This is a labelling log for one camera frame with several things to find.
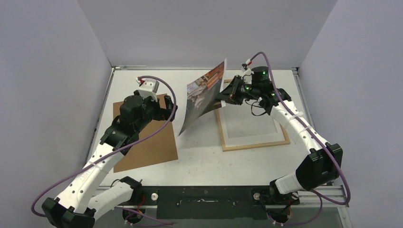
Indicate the white mat board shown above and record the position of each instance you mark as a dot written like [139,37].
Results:
[252,138]

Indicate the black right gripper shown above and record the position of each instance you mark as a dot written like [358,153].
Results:
[235,91]

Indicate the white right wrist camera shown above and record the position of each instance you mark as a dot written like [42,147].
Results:
[246,69]

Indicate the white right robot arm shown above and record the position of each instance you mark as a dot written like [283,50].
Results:
[322,160]

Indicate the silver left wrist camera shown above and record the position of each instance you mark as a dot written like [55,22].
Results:
[148,88]

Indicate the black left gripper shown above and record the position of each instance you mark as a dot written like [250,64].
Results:
[162,114]

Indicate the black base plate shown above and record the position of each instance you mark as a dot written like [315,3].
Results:
[211,202]

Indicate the brown cardboard backing board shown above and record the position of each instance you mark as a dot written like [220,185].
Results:
[157,149]

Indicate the colourful photo print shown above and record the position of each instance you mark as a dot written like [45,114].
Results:
[202,93]

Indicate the clear acrylic sheet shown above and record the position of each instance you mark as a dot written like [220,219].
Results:
[241,123]

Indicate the wooden picture frame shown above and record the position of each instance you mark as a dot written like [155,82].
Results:
[252,146]

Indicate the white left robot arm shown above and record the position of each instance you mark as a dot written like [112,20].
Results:
[76,206]

